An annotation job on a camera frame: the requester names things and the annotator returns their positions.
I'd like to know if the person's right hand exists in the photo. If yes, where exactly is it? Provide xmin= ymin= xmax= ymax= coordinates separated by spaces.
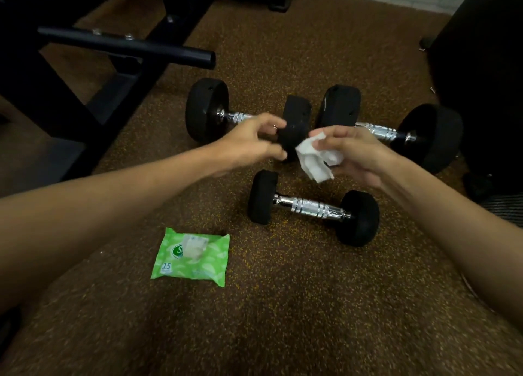
xmin=309 ymin=125 xmax=399 ymax=189

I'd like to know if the person's left hand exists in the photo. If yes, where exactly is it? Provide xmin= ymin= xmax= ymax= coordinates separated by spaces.
xmin=212 ymin=112 xmax=289 ymax=177

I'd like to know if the white wet wipe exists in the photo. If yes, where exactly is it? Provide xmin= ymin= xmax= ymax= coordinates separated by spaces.
xmin=295 ymin=131 xmax=344 ymax=184

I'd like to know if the medium black chrome dumbbell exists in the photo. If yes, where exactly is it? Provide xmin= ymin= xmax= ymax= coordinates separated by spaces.
xmin=185 ymin=77 xmax=313 ymax=162

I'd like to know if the large black chrome dumbbell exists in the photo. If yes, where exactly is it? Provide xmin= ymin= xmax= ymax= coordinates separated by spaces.
xmin=318 ymin=84 xmax=464 ymax=175

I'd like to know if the small black chrome dumbbell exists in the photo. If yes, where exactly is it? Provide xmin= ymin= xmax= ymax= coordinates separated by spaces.
xmin=247 ymin=169 xmax=381 ymax=248

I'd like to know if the green wet wipes packet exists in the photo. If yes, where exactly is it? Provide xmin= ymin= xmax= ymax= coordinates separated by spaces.
xmin=150 ymin=227 xmax=231 ymax=289

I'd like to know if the person's right forearm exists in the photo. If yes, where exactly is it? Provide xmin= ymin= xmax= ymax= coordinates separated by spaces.
xmin=375 ymin=159 xmax=523 ymax=331

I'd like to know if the person's left forearm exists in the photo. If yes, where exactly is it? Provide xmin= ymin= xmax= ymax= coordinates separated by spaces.
xmin=0 ymin=149 xmax=223 ymax=315

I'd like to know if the black bulky equipment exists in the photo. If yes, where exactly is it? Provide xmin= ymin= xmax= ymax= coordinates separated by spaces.
xmin=421 ymin=0 xmax=523 ymax=203

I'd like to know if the black mesh waste basket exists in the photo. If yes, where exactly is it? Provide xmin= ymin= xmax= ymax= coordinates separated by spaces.
xmin=478 ymin=191 xmax=523 ymax=227

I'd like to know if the black metal bench frame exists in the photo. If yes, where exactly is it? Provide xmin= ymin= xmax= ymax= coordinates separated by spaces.
xmin=0 ymin=0 xmax=217 ymax=184

